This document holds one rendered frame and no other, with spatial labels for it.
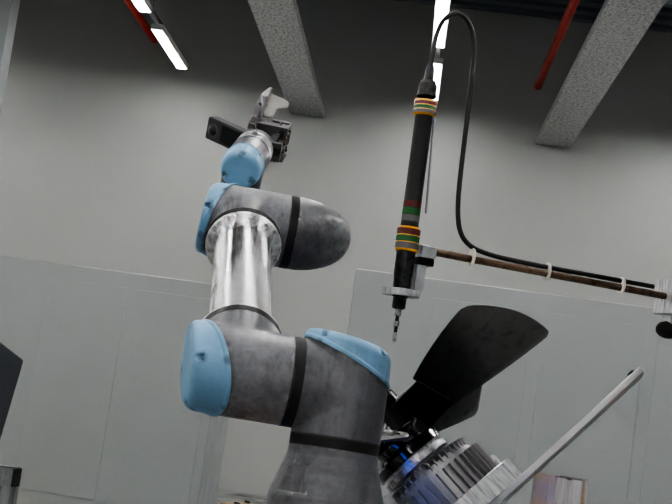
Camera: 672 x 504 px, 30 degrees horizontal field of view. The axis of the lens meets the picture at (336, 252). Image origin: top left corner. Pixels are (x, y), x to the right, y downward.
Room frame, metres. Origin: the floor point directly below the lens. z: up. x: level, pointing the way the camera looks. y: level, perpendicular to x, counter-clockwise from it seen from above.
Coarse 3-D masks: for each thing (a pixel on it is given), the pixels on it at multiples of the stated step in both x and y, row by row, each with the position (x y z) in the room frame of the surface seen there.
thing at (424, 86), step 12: (432, 72) 2.27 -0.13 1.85; (420, 84) 2.27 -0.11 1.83; (432, 84) 2.26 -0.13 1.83; (420, 96) 2.29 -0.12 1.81; (432, 96) 2.29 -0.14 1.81; (396, 252) 2.28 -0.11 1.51; (408, 252) 2.26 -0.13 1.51; (396, 264) 2.27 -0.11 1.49; (408, 264) 2.26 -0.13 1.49; (396, 276) 2.27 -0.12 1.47; (408, 276) 2.26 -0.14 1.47; (408, 288) 2.27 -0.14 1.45; (396, 300) 2.27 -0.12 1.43
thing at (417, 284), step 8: (424, 248) 2.27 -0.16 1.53; (432, 248) 2.28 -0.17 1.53; (416, 256) 2.29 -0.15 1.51; (424, 256) 2.28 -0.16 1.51; (432, 256) 2.28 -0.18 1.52; (416, 264) 2.28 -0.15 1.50; (424, 264) 2.27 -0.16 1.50; (432, 264) 2.28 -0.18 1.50; (416, 272) 2.27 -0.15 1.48; (424, 272) 2.28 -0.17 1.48; (416, 280) 2.27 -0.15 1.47; (384, 288) 2.26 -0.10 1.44; (392, 288) 2.25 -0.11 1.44; (400, 288) 2.24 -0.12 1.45; (416, 288) 2.27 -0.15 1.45; (408, 296) 2.26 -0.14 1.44; (416, 296) 2.26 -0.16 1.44
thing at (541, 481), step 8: (536, 480) 2.39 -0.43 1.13; (544, 480) 2.39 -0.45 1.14; (552, 480) 2.38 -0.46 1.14; (584, 480) 2.37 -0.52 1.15; (536, 488) 2.39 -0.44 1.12; (544, 488) 2.39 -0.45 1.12; (552, 488) 2.38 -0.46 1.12; (584, 488) 2.37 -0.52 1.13; (536, 496) 2.39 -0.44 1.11; (544, 496) 2.38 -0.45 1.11; (552, 496) 2.38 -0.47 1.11; (584, 496) 2.37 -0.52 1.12
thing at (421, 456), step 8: (440, 440) 2.33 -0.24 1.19; (424, 448) 2.32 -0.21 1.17; (432, 448) 2.30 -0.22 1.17; (440, 448) 2.38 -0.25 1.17; (416, 456) 2.29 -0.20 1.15; (424, 456) 2.29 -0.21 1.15; (408, 464) 2.29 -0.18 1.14; (416, 464) 2.29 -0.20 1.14; (400, 472) 2.30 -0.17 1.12; (408, 472) 2.29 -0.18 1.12; (392, 480) 2.31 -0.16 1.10; (400, 480) 2.30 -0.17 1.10; (392, 488) 2.32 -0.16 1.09
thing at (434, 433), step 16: (384, 416) 2.32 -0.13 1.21; (400, 416) 2.32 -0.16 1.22; (416, 432) 2.34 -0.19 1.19; (432, 432) 2.32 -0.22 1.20; (384, 448) 2.33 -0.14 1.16; (400, 448) 2.32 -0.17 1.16; (416, 448) 2.29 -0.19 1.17; (384, 464) 2.35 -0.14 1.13; (400, 464) 2.29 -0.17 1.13; (384, 480) 2.32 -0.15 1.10
